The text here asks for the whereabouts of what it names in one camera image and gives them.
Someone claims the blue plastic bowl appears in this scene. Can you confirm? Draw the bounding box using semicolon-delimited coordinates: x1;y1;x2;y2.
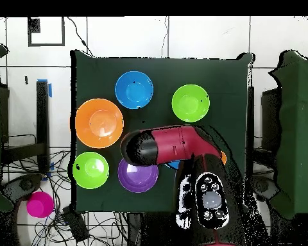
114;70;154;110
164;160;181;170

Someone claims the purple plastic bowl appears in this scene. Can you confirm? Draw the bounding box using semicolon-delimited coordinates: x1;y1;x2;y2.
117;158;160;193

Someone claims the large orange plastic bowl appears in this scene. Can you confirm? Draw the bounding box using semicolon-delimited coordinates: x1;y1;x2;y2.
74;97;124;149

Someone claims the green plastic bowl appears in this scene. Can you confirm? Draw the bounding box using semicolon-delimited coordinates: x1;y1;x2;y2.
171;84;210;123
72;151;110;190

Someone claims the dark green tablecloth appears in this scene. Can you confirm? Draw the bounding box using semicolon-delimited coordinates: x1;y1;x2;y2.
70;49;255;214

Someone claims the black stand with blue tape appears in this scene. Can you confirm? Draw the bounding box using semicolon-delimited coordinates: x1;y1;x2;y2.
1;79;53;175

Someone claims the black box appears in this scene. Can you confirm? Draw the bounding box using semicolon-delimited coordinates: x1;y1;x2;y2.
261;88;282;154
0;84;10;144

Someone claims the black power strip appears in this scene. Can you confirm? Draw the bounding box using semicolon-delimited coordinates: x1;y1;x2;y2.
61;206;90;243

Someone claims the pink plastic cup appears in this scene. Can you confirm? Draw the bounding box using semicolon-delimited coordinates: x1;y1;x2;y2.
26;191;55;218

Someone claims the black cable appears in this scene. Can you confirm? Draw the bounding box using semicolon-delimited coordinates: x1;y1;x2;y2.
66;16;94;58

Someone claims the tangle of black cables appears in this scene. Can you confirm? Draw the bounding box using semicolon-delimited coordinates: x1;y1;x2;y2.
2;149;129;246

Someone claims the dark square floor frame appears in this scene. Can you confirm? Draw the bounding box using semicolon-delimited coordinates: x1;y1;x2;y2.
27;16;65;47

